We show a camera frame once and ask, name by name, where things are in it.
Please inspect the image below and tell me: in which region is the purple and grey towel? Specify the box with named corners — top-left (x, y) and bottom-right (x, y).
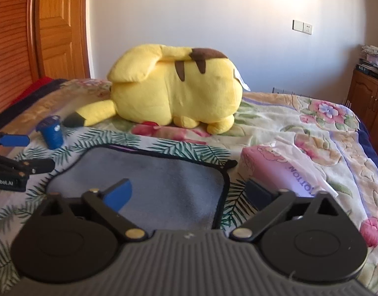
top-left (46, 145), bottom-right (237, 233)

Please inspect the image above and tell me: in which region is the blue cup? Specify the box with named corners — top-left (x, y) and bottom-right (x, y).
top-left (36, 115), bottom-right (64, 150)

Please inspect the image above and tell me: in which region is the red and navy blanket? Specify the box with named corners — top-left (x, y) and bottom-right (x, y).
top-left (0, 77), bottom-right (68, 129)

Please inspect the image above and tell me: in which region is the floral bed quilt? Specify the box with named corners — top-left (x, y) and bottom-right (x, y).
top-left (0, 79), bottom-right (378, 294)

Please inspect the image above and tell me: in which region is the yellow Pikachu plush toy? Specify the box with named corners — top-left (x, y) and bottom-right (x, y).
top-left (63, 44), bottom-right (249, 134)

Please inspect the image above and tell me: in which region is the wooden door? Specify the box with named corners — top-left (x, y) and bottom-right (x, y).
top-left (35, 0), bottom-right (90, 79)

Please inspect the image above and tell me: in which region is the wooden slatted wardrobe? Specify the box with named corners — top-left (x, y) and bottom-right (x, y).
top-left (0, 0), bottom-right (40, 113)

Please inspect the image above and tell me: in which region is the wooden low cabinet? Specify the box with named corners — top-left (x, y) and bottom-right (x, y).
top-left (347, 69), bottom-right (378, 156)

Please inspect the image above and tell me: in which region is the stack of folded linens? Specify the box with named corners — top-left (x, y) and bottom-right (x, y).
top-left (356, 45), bottom-right (378, 79)

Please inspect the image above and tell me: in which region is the white wall socket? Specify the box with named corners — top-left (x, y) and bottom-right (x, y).
top-left (292, 20), bottom-right (313, 35)

